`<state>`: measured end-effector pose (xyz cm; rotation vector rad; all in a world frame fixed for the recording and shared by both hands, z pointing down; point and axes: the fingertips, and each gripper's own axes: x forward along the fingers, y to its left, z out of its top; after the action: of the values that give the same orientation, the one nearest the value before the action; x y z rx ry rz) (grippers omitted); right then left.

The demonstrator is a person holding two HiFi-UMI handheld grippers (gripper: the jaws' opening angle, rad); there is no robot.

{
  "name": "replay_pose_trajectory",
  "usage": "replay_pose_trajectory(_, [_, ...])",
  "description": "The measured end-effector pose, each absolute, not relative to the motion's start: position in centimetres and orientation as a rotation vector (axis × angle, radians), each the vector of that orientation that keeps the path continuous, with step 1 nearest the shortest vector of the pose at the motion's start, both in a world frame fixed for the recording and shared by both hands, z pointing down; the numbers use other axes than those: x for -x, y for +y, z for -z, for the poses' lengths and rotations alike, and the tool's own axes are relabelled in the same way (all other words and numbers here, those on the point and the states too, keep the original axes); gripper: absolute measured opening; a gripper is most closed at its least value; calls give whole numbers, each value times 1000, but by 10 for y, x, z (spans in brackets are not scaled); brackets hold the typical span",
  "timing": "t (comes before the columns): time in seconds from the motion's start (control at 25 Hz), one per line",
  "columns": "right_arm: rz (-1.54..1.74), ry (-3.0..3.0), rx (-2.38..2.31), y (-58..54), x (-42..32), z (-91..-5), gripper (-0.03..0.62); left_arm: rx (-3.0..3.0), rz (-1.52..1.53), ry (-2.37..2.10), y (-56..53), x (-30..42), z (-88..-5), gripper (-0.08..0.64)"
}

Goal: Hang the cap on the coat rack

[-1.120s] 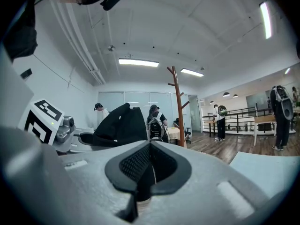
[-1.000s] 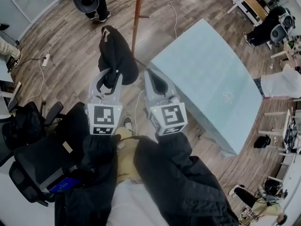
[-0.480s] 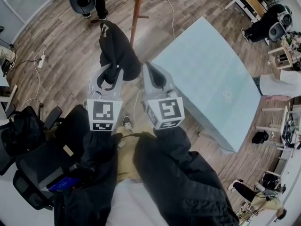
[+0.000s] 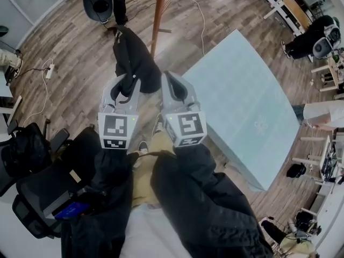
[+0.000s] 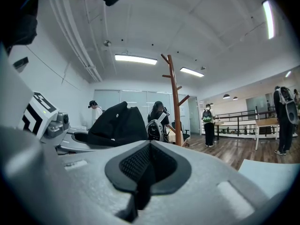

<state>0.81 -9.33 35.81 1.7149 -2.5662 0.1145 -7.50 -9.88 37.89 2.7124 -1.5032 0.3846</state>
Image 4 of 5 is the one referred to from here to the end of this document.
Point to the person's white shirt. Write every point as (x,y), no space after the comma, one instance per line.
(156,235)

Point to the blue flat item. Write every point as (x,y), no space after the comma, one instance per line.
(72,210)

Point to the light blue table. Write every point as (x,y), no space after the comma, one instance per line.
(242,103)

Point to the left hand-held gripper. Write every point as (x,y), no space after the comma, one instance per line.
(115,125)

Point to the person's left forearm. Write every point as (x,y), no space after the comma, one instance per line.
(107,184)

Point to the black jacket garment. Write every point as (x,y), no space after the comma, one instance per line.
(137,60)

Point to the person's right forearm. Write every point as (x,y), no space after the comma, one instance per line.
(201,197)

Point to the person's khaki trousers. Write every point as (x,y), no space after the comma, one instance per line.
(158,149)

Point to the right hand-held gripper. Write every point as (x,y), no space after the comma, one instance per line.
(190,125)

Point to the white-legged wooden desk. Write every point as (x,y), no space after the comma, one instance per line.
(336,71)
(325,157)
(293,7)

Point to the black and white bag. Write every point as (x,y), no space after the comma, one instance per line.
(307,223)

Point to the person's black sneaker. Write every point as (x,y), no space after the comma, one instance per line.
(143,147)
(158,125)

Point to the white desk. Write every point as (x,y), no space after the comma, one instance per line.
(5,93)

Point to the dark grey flat box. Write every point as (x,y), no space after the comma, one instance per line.
(55,203)

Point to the wooden coat rack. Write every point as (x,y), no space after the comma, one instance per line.
(158,15)

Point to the white power strip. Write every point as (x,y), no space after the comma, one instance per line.
(50,72)

